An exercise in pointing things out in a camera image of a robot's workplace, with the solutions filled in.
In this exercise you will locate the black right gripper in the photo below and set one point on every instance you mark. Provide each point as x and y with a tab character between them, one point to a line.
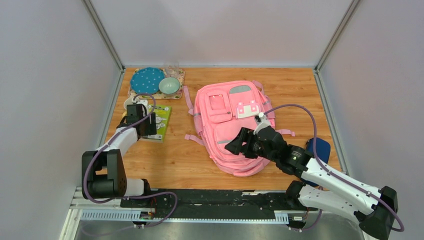
235	146

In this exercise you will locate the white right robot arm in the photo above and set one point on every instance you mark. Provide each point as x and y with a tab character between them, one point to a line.
323	187

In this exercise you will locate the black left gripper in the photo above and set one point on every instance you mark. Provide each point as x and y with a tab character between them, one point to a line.
151	128

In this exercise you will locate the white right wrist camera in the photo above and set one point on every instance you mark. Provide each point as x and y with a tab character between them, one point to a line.
262	122

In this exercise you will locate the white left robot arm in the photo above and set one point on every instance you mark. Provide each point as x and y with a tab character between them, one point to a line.
102	170

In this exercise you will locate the pink backpack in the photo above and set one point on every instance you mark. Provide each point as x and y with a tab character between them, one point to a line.
219	112

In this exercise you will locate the clear drinking glass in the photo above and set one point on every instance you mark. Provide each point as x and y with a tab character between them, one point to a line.
172	69

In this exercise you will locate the light green bowl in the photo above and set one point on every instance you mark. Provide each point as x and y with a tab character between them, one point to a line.
169	86

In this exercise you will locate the yellow mug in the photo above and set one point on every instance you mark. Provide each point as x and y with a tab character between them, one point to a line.
125	105

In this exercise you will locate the green comic book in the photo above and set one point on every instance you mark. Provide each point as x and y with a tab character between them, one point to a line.
162	114

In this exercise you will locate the blue dotted plate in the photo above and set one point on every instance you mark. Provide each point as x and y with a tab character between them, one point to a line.
146	80

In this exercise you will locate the blue zip pencil case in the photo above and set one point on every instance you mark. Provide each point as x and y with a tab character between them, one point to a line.
323	148

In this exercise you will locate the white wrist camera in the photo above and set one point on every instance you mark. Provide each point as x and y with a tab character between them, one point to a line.
139	100
262	122

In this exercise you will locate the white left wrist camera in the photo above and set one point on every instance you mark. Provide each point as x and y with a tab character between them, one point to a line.
139	100

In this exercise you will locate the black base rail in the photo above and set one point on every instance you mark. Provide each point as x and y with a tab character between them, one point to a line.
220	206

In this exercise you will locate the floral tray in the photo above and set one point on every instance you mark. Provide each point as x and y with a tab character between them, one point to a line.
158	94

